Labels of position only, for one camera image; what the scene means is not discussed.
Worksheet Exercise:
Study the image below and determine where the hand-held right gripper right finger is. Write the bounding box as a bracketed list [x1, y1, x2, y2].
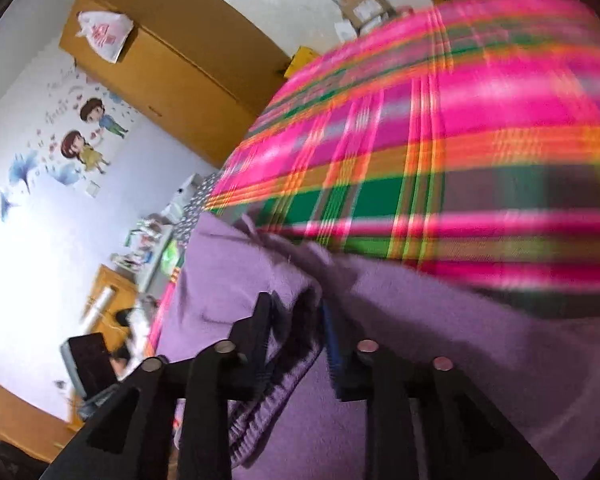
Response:
[322, 301, 556, 480]

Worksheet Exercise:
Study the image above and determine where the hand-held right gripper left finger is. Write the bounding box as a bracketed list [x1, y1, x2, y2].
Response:
[42, 292, 276, 480]

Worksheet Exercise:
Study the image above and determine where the purple knit sweater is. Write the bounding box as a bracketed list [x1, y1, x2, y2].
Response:
[156, 211, 600, 480]

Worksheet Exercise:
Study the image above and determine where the clear plastic roll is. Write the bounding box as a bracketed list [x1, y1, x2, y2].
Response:
[81, 284, 117, 332]

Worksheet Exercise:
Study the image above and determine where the wooden nightstand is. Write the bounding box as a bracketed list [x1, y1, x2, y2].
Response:
[79, 264, 142, 342]

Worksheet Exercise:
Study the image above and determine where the grey drawer cabinet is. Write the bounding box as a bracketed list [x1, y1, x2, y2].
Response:
[130, 225, 187, 293]

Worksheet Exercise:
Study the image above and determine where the green plastic bag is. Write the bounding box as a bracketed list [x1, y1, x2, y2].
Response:
[159, 239, 182, 272]

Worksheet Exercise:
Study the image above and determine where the group of bottles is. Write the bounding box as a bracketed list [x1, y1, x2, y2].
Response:
[111, 214, 173, 273]

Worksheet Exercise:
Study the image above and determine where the folded dark floral cloth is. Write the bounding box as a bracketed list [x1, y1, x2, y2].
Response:
[174, 171, 227, 242]

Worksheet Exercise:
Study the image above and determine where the pink plaid blanket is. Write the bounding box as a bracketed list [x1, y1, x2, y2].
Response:
[149, 0, 600, 322]

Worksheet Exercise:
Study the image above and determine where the wooden wardrobe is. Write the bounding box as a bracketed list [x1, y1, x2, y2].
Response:
[59, 0, 294, 169]

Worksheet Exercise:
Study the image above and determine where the yellow bag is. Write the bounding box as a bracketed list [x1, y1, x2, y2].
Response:
[284, 45, 322, 79]

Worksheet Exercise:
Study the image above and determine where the white plastic bag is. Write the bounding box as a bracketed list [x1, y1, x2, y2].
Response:
[75, 9, 134, 65]

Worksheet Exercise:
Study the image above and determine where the cardboard box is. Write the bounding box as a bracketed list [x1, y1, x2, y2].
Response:
[331, 0, 397, 32]

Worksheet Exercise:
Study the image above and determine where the wooden bed frame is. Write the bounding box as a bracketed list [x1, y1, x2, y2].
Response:
[0, 369, 82, 464]

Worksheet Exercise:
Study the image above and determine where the cartoon wall sticker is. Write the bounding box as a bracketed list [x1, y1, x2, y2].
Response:
[0, 66, 132, 222]

